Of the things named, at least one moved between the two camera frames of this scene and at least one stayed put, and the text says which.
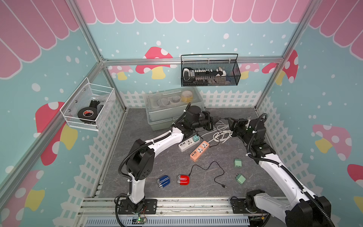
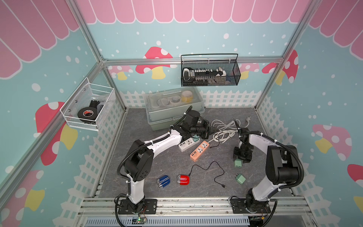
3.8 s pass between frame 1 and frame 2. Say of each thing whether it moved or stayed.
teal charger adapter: stayed
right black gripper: moved
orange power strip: stayed
